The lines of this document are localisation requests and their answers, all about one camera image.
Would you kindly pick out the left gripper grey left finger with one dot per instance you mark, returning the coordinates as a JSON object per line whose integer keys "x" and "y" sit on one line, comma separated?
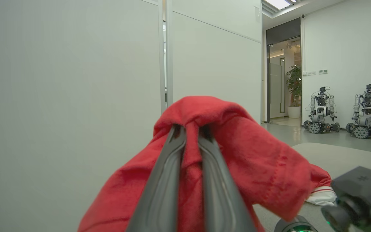
{"x": 163, "y": 193}

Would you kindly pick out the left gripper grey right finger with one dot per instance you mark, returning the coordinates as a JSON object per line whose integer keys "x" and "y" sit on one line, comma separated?
{"x": 221, "y": 199}

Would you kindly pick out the plain red garment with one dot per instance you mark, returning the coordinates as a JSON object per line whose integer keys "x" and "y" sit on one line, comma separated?
{"x": 253, "y": 161}

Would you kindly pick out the red garment with white trim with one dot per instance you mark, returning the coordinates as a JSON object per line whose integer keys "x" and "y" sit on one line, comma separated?
{"x": 322, "y": 197}

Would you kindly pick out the dark round part green light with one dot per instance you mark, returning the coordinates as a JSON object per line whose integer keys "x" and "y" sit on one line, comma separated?
{"x": 296, "y": 225}

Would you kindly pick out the grey fabric sofa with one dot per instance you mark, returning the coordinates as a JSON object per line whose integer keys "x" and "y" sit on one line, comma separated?
{"x": 340, "y": 158}

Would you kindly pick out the potted green plant white pot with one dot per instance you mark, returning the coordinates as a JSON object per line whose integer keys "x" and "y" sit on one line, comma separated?
{"x": 294, "y": 90}

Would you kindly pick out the wheeled grey robot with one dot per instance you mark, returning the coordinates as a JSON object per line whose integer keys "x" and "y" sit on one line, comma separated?
{"x": 367, "y": 116}
{"x": 321, "y": 112}

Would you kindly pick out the ceiling light panel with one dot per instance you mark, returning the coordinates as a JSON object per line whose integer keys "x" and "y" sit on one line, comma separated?
{"x": 279, "y": 3}

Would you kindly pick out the glass door dark frame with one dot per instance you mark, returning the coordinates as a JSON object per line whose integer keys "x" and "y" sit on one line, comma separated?
{"x": 275, "y": 90}

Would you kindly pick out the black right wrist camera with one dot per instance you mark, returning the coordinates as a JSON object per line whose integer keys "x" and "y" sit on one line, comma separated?
{"x": 362, "y": 191}

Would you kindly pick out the grey partition post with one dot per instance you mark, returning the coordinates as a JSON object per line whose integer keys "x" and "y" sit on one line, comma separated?
{"x": 169, "y": 48}

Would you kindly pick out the wall switch panel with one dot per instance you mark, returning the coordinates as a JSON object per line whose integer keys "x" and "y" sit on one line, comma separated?
{"x": 323, "y": 71}

